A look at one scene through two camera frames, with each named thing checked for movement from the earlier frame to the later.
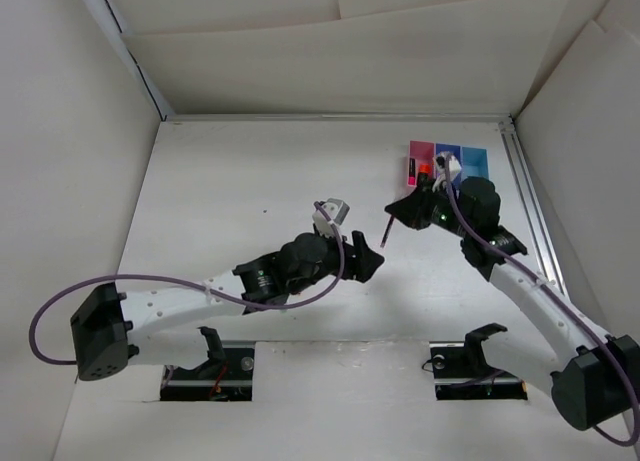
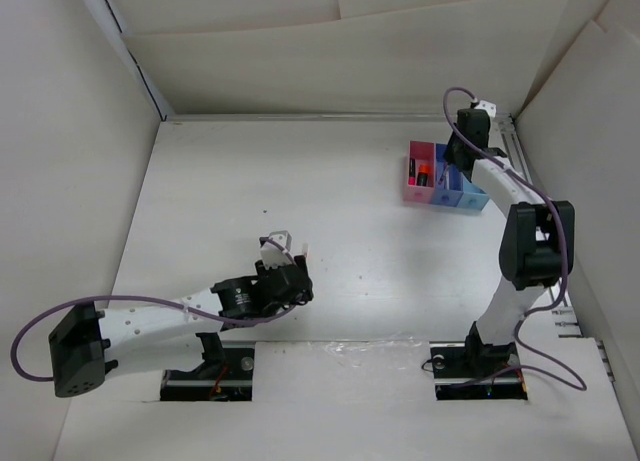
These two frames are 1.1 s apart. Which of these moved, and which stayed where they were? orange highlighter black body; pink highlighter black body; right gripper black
Moved: right gripper black
Stayed: orange highlighter black body; pink highlighter black body
